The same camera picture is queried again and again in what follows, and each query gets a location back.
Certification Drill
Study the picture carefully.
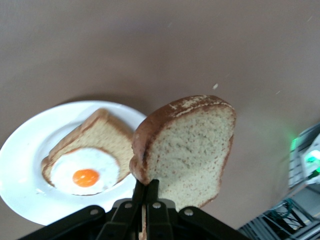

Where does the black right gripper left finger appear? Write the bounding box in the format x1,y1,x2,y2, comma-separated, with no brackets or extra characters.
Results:
19,178,147,240

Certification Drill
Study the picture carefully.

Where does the white round plate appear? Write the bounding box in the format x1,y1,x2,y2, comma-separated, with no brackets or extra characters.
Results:
0,100,148,227

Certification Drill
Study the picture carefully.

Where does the fried egg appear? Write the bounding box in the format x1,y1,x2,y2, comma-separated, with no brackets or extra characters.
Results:
49,147,121,196

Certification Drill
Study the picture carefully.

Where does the brown crust bread slice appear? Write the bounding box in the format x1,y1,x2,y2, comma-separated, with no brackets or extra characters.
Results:
129,94,237,240

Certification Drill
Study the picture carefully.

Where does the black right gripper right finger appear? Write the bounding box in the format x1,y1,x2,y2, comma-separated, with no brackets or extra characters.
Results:
146,178,251,240

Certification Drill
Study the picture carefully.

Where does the bread slice under egg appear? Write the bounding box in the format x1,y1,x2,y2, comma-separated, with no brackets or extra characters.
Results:
41,107,135,190

